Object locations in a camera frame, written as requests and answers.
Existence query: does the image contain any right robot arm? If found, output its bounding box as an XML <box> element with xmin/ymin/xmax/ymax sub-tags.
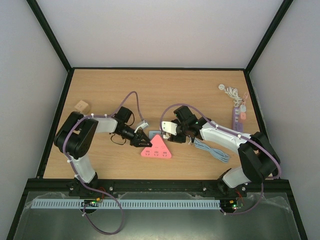
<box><xmin>160</xmin><ymin>104</ymin><xmax>281</xmax><ymax>196</ymax></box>

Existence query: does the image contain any pink triangular power strip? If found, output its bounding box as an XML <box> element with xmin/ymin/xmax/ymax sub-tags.
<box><xmin>140</xmin><ymin>134</ymin><xmax>172</xmax><ymax>159</ymax></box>

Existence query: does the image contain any white coiled cord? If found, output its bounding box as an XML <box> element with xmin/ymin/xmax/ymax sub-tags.
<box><xmin>217</xmin><ymin>83</ymin><xmax>245</xmax><ymax>106</ymax></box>

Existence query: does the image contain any pink plug on purple strip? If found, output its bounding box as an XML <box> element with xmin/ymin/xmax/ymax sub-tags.
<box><xmin>238</xmin><ymin>112</ymin><xmax>247</xmax><ymax>122</ymax></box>

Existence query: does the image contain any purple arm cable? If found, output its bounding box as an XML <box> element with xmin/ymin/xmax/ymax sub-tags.
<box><xmin>159</xmin><ymin>102</ymin><xmax>282</xmax><ymax>216</ymax></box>
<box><xmin>62</xmin><ymin>91</ymin><xmax>146</xmax><ymax>235</ymax></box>

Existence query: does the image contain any beige dragon cube plug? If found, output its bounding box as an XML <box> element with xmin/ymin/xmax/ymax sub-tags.
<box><xmin>74</xmin><ymin>100</ymin><xmax>91</xmax><ymax>115</ymax></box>

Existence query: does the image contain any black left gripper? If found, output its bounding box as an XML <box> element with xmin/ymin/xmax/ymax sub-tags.
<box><xmin>117</xmin><ymin>125</ymin><xmax>152</xmax><ymax>147</ymax></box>

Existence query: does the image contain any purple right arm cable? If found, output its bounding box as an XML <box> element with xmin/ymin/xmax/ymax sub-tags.
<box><xmin>159</xmin><ymin>102</ymin><xmax>282</xmax><ymax>216</ymax></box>

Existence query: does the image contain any white plug on purple strip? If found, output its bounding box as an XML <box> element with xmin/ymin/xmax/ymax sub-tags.
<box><xmin>238</xmin><ymin>104</ymin><xmax>247</xmax><ymax>113</ymax></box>

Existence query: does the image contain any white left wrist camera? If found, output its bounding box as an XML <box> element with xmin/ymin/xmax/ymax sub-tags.
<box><xmin>134</xmin><ymin>120</ymin><xmax>149</xmax><ymax>133</ymax></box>

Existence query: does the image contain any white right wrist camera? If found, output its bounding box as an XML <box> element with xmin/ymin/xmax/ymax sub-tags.
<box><xmin>161</xmin><ymin>121</ymin><xmax>178</xmax><ymax>136</ymax></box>

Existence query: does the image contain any light blue cable duct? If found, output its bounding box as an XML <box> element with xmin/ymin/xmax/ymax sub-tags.
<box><xmin>31</xmin><ymin>199</ymin><xmax>221</xmax><ymax>210</ymax></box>

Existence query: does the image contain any light blue power strip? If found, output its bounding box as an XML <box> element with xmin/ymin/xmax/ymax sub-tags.
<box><xmin>148</xmin><ymin>130</ymin><xmax>162</xmax><ymax>139</ymax></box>

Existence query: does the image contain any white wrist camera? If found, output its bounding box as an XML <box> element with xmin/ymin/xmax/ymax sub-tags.
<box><xmin>134</xmin><ymin>120</ymin><xmax>149</xmax><ymax>133</ymax></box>
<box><xmin>161</xmin><ymin>121</ymin><xmax>178</xmax><ymax>136</ymax></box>

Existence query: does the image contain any light blue power cord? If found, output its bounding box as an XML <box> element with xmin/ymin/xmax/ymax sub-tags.
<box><xmin>189</xmin><ymin>138</ymin><xmax>230</xmax><ymax>164</ymax></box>

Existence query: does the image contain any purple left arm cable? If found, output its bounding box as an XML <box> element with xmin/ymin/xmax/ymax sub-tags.
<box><xmin>62</xmin><ymin>91</ymin><xmax>146</xmax><ymax>235</ymax></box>

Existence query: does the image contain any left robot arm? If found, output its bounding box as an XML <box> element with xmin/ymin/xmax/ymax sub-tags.
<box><xmin>54</xmin><ymin>106</ymin><xmax>153</xmax><ymax>197</ymax></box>

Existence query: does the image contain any white cube plug red pattern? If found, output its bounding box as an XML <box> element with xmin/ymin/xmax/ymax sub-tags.
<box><xmin>162</xmin><ymin>132</ymin><xmax>171</xmax><ymax>140</ymax></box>

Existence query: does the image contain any purple power strip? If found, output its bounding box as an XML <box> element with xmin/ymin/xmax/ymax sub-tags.
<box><xmin>232</xmin><ymin>107</ymin><xmax>244</xmax><ymax>132</ymax></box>

